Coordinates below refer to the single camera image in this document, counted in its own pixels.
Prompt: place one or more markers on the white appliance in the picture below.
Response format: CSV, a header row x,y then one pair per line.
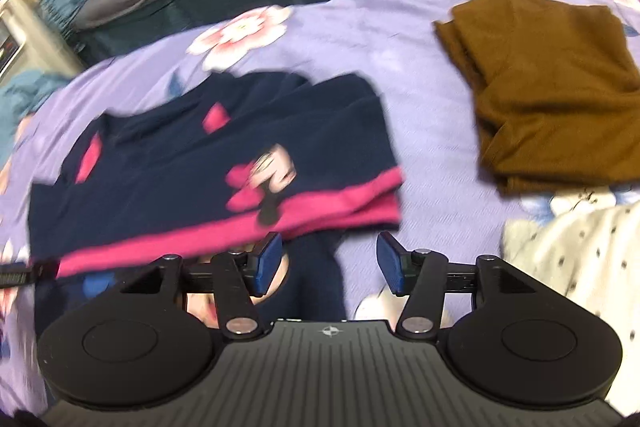
x,y
11,27

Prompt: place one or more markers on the white dotted garment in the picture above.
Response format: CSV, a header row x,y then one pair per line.
x,y
570,252

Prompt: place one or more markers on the navy floral print garment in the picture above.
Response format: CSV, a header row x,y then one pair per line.
x,y
200,167

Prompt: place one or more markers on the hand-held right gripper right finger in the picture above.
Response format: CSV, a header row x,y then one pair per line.
x,y
392,263

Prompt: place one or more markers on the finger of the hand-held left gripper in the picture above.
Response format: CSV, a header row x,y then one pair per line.
x,y
27,274

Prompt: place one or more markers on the purple floral blanket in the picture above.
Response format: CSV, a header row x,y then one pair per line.
x,y
415,72

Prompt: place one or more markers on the brown folded garment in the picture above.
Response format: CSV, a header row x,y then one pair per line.
x,y
555,92

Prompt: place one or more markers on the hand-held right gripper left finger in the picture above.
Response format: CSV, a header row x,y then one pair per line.
x,y
266,264

